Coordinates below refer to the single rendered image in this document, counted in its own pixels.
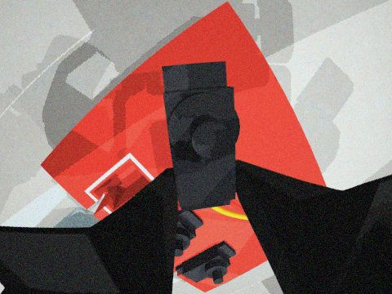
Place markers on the red flat rectangular deck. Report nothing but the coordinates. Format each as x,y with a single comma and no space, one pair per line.
122,144

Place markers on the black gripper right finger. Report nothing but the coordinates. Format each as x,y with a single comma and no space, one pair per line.
311,234

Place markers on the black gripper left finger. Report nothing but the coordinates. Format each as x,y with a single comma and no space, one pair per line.
130,251

